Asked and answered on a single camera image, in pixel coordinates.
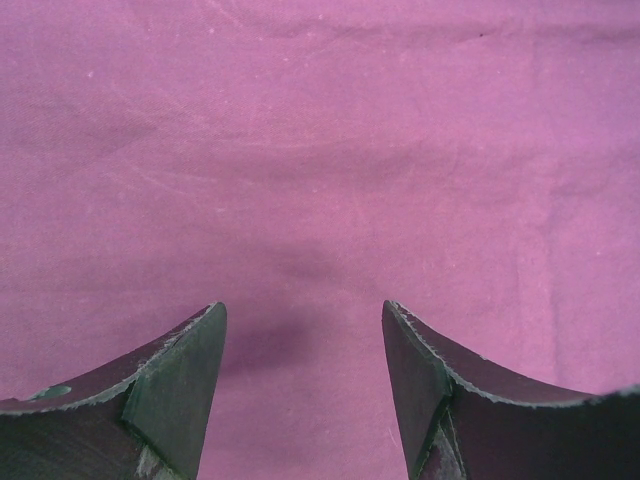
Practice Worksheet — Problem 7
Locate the purple surgical cloth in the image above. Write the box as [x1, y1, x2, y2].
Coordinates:
[1, 1, 639, 479]

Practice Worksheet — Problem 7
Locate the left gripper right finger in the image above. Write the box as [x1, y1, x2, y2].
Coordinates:
[382, 301, 639, 479]

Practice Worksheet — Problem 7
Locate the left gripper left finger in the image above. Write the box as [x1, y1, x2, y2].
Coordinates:
[1, 303, 227, 479]

